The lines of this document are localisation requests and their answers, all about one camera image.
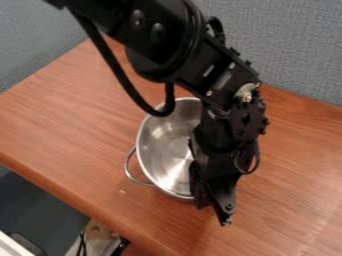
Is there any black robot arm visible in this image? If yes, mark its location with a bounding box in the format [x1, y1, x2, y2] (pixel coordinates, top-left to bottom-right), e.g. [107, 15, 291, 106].
[43, 0, 270, 225]

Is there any stainless steel pot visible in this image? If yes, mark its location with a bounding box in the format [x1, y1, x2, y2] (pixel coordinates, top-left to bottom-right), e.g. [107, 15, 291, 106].
[123, 97, 202, 201]

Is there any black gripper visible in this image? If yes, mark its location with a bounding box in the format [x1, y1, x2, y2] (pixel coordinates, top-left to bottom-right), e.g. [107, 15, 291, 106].
[188, 133, 261, 226]

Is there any table leg bracket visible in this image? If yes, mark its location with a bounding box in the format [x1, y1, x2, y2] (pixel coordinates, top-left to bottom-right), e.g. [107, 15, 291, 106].
[66, 220, 130, 256]

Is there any white object bottom left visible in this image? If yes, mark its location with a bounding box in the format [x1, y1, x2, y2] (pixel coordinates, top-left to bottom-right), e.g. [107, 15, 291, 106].
[0, 231, 45, 256]

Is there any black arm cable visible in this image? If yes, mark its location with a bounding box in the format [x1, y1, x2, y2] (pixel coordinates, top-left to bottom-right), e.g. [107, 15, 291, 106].
[66, 6, 178, 118]

